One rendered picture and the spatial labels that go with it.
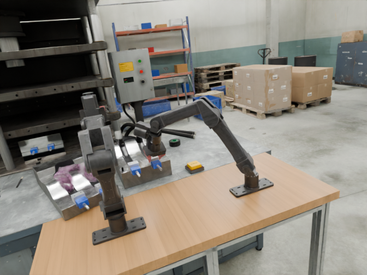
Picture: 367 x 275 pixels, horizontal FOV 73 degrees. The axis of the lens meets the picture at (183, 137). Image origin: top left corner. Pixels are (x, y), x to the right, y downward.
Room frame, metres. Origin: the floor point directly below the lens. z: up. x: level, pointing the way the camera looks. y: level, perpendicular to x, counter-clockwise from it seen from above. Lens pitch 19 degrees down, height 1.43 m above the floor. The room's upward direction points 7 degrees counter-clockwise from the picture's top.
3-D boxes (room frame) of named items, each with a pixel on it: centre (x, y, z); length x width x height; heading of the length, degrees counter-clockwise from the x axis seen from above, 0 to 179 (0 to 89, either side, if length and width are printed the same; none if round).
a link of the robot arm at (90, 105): (0.96, 0.35, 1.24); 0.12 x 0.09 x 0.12; 18
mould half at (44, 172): (1.16, 0.60, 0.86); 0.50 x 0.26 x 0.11; 39
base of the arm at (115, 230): (0.79, 0.29, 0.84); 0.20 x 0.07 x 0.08; 108
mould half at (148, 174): (1.38, 0.30, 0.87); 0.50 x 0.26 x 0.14; 22
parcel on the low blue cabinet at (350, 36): (6.91, -4.77, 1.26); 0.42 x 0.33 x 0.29; 13
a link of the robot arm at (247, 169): (0.98, -0.27, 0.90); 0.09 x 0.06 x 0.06; 163
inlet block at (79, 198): (0.92, 0.46, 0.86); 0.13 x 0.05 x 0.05; 39
